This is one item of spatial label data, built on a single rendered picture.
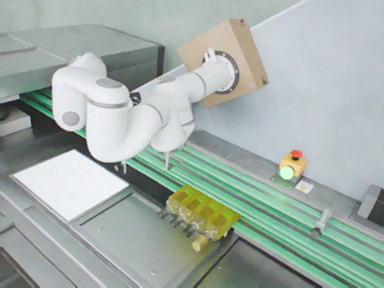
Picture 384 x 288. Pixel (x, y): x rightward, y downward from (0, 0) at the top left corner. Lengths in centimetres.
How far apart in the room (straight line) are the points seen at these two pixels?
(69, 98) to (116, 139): 14
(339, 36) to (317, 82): 15
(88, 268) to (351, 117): 97
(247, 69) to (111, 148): 58
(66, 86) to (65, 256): 71
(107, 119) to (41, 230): 76
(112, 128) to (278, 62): 67
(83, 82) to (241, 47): 58
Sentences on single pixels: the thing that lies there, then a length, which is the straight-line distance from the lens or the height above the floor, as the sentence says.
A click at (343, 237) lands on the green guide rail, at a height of 95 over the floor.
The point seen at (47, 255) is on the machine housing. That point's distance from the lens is 131.
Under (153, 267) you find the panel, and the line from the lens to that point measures 120.
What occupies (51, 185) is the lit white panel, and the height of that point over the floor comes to 123.
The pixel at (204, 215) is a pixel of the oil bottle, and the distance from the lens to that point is 117.
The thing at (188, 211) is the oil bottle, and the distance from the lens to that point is 118.
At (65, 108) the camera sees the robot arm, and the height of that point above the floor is 144.
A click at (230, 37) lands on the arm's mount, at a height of 85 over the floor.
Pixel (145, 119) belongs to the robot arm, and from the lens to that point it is 75.
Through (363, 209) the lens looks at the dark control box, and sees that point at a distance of 117.
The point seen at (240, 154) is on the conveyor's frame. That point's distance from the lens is 128.
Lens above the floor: 182
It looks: 45 degrees down
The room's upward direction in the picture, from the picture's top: 119 degrees counter-clockwise
